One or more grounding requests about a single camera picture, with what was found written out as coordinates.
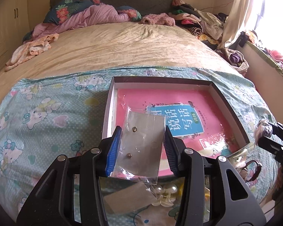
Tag cream wardrobe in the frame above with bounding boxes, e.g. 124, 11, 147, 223
0, 0, 29, 71

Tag floral dark pillow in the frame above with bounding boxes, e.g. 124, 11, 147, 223
43, 0, 142, 25

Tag beige bed cover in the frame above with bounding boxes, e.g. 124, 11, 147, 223
0, 22, 236, 104

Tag bag of dark beads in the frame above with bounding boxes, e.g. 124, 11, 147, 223
254, 119, 273, 145

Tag pink purple quilt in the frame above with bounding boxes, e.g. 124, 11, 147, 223
31, 3, 130, 40

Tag pink fuzzy garment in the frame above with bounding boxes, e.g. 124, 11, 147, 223
141, 13, 175, 27

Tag Hello Kitty blue blanket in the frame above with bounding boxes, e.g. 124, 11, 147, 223
0, 66, 276, 221

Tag cream curtain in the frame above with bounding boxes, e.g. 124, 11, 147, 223
217, 0, 263, 49

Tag peach clothes on bed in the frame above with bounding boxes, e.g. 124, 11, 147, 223
4, 33, 59, 71

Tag pearl clear hair claw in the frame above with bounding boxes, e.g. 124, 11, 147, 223
150, 184, 178, 208

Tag shallow black cardboard box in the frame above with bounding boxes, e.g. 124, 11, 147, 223
101, 76, 251, 179

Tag laundry basket with clothes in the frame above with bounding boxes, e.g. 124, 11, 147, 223
215, 48, 249, 76

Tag silver earring card bag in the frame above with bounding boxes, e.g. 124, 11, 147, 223
110, 108, 165, 185

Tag pink book in box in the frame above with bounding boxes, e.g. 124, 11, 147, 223
115, 88, 241, 177

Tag pile of clothes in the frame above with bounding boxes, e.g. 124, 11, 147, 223
169, 0, 228, 50

